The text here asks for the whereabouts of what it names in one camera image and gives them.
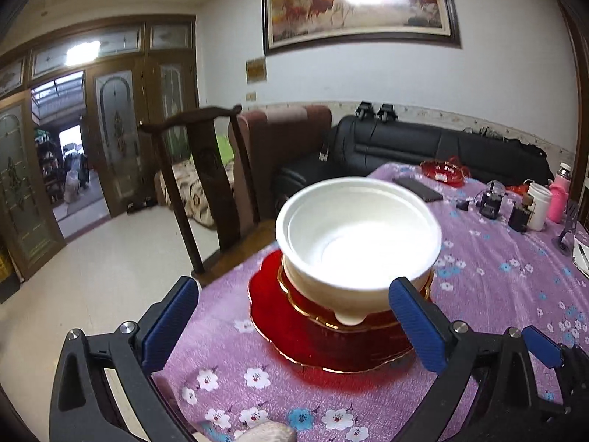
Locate medium red gold-rimmed plate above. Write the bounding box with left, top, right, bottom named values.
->
left=276, top=262, right=399, bottom=333

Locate large red plastic plate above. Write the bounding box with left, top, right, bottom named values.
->
left=248, top=250, right=413, bottom=373

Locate large white bowl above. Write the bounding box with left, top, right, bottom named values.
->
left=274, top=176, right=444, bottom=308

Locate beige plastic bowl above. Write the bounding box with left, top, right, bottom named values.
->
left=282, top=255, right=436, bottom=326

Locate white notebook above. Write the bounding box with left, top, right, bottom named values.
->
left=572, top=238, right=589, bottom=278

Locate black phone stand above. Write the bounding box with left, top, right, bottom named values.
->
left=552, top=199, right=579, bottom=256

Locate purple floral tablecloth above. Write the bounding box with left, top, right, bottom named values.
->
left=153, top=164, right=588, bottom=441

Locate dark small jar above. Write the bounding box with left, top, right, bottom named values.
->
left=508, top=194, right=533, bottom=234

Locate white plastic jar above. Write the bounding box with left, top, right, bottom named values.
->
left=527, top=180, right=552, bottom=232

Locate pink water bottle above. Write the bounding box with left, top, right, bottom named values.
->
left=547, top=163, right=571, bottom=224

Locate dark wooden chair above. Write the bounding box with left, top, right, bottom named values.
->
left=138, top=105, right=275, bottom=287

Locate small red plate far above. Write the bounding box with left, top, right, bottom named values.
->
left=419, top=157, right=471, bottom=187

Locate black smartphone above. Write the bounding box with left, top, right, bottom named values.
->
left=392, top=177, right=443, bottom=203

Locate black leather sofa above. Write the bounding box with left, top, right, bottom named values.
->
left=272, top=115, right=554, bottom=210

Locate maroon armchair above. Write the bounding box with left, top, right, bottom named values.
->
left=237, top=105, right=332, bottom=220

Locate wooden glass door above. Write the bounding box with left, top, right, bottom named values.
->
left=1, top=15, right=198, bottom=280

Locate framed horse painting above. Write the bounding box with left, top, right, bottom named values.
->
left=262, top=0, right=461, bottom=56

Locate small wall plaque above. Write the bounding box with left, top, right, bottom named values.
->
left=246, top=57, right=268, bottom=84

